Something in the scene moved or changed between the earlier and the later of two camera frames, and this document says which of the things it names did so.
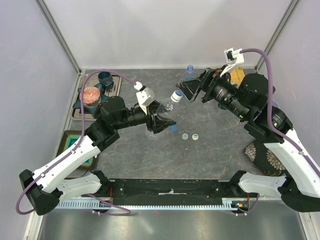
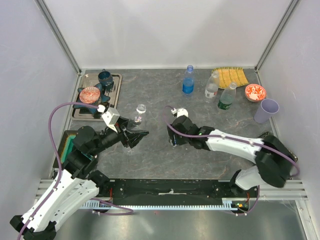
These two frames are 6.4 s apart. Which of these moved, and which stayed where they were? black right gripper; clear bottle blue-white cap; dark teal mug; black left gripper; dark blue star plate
Moved: clear bottle blue-white cap; black left gripper; black right gripper
Stayed: dark teal mug; dark blue star plate
